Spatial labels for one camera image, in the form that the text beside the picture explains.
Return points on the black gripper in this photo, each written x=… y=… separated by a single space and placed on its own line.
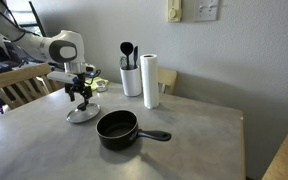
x=79 y=86

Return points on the glass lid with black knob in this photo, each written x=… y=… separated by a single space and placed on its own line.
x=84 y=115

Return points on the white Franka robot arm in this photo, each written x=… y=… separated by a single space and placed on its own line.
x=34 y=45

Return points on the small wooden side table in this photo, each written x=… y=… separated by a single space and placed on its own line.
x=60 y=85

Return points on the small glass jar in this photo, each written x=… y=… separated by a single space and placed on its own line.
x=101 y=87

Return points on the yellow cloth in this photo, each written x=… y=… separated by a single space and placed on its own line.
x=100 y=81

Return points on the white utensil holder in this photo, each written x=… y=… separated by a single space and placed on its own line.
x=130 y=83

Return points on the metal whisk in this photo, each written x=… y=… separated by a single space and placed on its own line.
x=122 y=62

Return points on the wooden slatted chair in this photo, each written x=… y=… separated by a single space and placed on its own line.
x=17 y=75

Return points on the black ladle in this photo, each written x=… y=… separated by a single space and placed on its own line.
x=126 y=48

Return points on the black spatula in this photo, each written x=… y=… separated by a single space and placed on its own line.
x=135 y=55

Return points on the white paper towel roll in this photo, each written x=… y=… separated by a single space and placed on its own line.
x=150 y=80

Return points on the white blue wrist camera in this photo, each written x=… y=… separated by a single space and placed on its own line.
x=62 y=77

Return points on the window with dark frame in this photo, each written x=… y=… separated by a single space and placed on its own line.
x=24 y=18

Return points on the beige wall thermostat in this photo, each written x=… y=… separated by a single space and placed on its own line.
x=173 y=11

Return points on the white light switch plate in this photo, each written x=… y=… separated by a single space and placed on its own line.
x=205 y=10

